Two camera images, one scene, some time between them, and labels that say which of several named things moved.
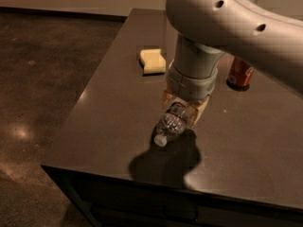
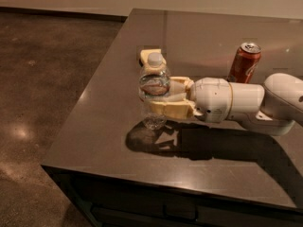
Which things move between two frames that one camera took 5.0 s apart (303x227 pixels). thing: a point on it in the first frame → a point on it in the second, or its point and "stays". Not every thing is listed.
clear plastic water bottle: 172,122 → 154,91
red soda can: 240,76 stays
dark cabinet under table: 112,200 stays
